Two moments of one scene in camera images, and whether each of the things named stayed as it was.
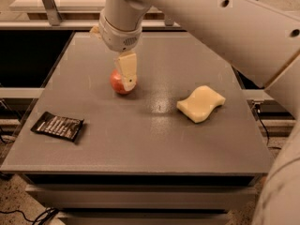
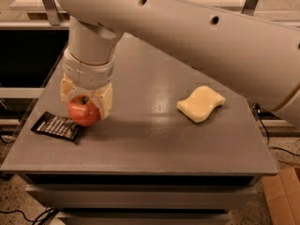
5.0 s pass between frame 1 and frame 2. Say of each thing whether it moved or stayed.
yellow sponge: stayed
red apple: moved
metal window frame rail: stayed
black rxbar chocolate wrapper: stayed
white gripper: moved
